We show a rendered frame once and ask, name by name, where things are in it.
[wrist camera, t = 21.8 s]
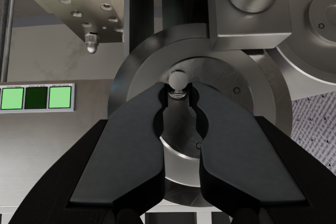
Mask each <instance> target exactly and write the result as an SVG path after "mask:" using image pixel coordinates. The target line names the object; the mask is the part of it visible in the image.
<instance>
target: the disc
mask: <svg viewBox="0 0 336 224"><path fill-rule="evenodd" d="M188 38H210V29H209V23H186V24H180V25H176V26H172V27H169V28H166V29H164V30H161V31H159V32H157V33H155V34H153V35H152V36H150V37H148V38H147V39H145V40H144V41H143V42H142V43H140V44H139V45H138V46H137V47H136V48H135V49H134V50H133V51H132V52H131V53H130V54H129V55H128V56H127V58H126V59H125V60H124V62H123V63H122V65H121V66H120V68H119V70H118V72H117V74H116V76H115V78H114V80H113V83H112V86H111V89H110V93H109V98H108V106H107V118H109V117H110V116H111V115H112V114H113V113H114V112H115V111H116V110H117V109H118V108H119V107H120V106H122V105H123V104H124V103H126V99H127V94H128V90H129V87H130V84H131V82H132V80H133V78H134V75H135V74H136V72H137V70H138V69H139V68H140V66H141V65H142V64H143V63H144V61H145V60H146V59H147V58H148V57H149V56H151V55H152V54H153V53H154V52H156V51H157V50H159V49H160V48H162V47H164V46H166V45H168V44H170V43H173V42H175V41H179V40H183V39H188ZM241 50H242V51H243V52H245V53H246V54H247V55H249V56H250V57H251V58H252V59H253V60H254V61H255V62H256V63H257V64H258V66H259V67H260V68H261V69H262V71H263V72H264V74H265V76H266V77H267V79H268V81H269V84H270V86H271V89H272V92H273V95H274V100H275V108H276V120H275V126H276V127H277V128H278V129H280V130H281V131H282V132H283V133H285V134H286V135H287V136H288V137H290V138H291V133H292V126H293V108H292V101H291V96H290V92H289V89H288V86H287V83H286V81H285V78H284V76H283V74H282V73H281V71H280V69H279V67H278V66H277V64H276V63H275V62H274V60H273V59H272V58H271V57H270V55H269V54H268V53H267V52H266V51H265V50H264V49H241ZM163 199H164V200H166V201H169V202H172V203H175V204H178V205H183V206H188V207H198V208H206V207H214V206H213V205H211V204H210V203H208V202H207V201H206V200H205V199H204V198H203V196H202V193H201V187H195V186H188V185H183V184H180V183H177V182H174V181H171V180H169V179H167V178H165V195H164V198H163Z"/></svg>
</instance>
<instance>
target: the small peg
mask: <svg viewBox="0 0 336 224"><path fill-rule="evenodd" d="M190 82H191V80H190V77H189V75H188V74H187V73H186V72H185V71H183V70H180V69H177V70H173V71H172V72H170V73H169V74H168V76H167V78H166V83H167V90H168V93H169V95H170V96H171V97H172V98H174V99H181V98H183V97H184V96H185V95H186V94H187V92H188V89H189V86H190Z"/></svg>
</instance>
